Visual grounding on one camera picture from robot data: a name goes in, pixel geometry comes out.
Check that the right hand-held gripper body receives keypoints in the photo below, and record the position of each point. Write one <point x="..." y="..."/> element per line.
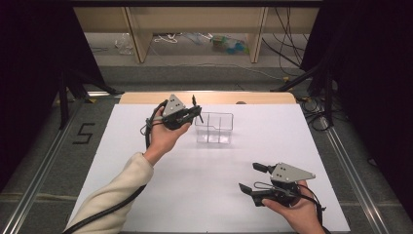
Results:
<point x="289" y="174"/>

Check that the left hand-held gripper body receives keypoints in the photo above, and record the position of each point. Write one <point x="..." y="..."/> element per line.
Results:
<point x="173" y="109"/>

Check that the clear plastic divided organizer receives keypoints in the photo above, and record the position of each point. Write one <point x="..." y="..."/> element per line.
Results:
<point x="216" y="136"/>

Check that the person's left hand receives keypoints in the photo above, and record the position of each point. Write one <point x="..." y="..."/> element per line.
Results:
<point x="164" y="139"/>

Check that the person's right hand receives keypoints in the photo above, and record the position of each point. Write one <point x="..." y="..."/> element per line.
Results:
<point x="300" y="214"/>

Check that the wooden table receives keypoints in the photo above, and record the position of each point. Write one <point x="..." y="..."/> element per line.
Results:
<point x="227" y="98"/>

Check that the white table sheet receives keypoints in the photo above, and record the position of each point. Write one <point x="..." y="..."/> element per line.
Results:
<point x="211" y="162"/>

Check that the green and blue packet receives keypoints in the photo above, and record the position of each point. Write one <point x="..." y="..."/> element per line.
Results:
<point x="229" y="45"/>

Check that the beige wooden shelf unit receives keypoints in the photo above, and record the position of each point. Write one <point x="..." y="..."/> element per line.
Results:
<point x="138" y="39"/>

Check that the clear plastic bag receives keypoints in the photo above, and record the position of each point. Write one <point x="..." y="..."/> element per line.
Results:
<point x="124" y="45"/>

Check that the black metal stand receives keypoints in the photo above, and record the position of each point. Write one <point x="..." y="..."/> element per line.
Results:
<point x="328" y="97"/>
<point x="63" y="107"/>

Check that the black curtain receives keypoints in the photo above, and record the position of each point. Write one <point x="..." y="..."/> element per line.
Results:
<point x="26" y="81"/>
<point x="373" y="81"/>

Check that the metal floor rail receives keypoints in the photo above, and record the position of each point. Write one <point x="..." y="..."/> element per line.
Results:
<point x="32" y="191"/>
<point x="354" y="175"/>

